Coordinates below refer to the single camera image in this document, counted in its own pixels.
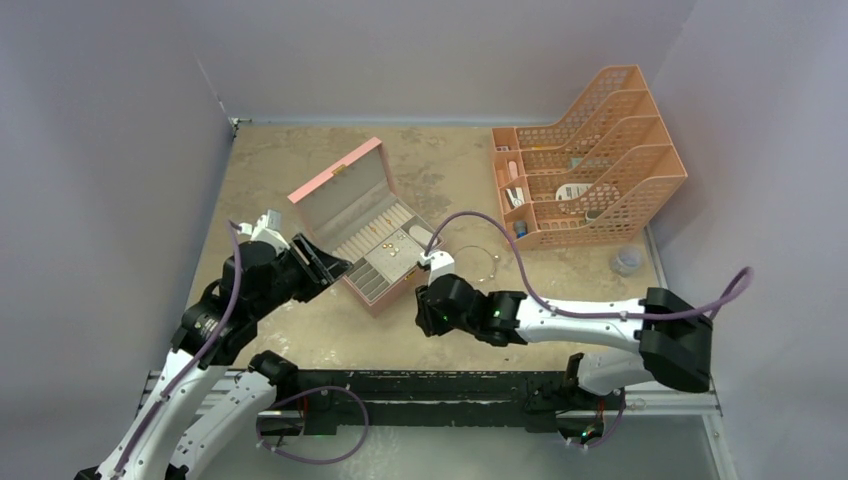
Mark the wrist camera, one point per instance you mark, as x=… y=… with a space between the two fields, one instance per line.
x=437 y=263
x=266 y=229

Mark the clear plastic cup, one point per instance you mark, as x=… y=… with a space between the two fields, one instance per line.
x=627 y=261

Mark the cream oval watch pillow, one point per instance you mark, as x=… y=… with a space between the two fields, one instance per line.
x=421 y=235

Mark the white label card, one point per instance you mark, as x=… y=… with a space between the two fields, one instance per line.
x=571 y=191

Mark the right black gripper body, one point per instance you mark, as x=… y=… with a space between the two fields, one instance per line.
x=440 y=324

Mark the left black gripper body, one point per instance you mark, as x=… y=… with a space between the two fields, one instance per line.
x=294 y=278

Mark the orange mesh file organizer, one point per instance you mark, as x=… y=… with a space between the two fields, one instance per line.
x=612 y=136

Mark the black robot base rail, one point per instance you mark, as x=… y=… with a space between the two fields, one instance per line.
x=536 y=401

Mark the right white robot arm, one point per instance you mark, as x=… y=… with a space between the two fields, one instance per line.
x=658 y=337

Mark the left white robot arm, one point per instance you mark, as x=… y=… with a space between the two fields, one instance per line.
x=168 y=439

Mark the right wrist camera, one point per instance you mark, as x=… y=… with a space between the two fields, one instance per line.
x=437 y=263

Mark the small blue capped bottle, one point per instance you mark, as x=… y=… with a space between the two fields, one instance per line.
x=520 y=228

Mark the white stapler in organizer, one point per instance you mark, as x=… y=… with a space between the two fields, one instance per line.
x=515 y=196

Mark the pink jewelry box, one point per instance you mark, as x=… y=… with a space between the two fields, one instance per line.
x=350 y=210

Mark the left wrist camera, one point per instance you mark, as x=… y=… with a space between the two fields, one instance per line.
x=266 y=229

